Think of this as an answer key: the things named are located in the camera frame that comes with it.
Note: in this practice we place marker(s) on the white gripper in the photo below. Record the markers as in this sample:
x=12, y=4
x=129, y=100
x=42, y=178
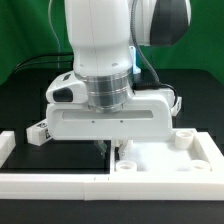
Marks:
x=146, y=116

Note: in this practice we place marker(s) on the white square tabletop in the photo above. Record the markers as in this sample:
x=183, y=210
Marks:
x=185, y=150

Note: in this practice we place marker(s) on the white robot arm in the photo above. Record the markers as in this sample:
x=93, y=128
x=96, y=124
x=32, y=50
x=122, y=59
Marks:
x=98, y=99

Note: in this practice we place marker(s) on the white L-shaped fence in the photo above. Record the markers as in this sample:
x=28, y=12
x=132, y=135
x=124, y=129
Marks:
x=187, y=185

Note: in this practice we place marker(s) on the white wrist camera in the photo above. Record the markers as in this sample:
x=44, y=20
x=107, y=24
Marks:
x=66, y=88

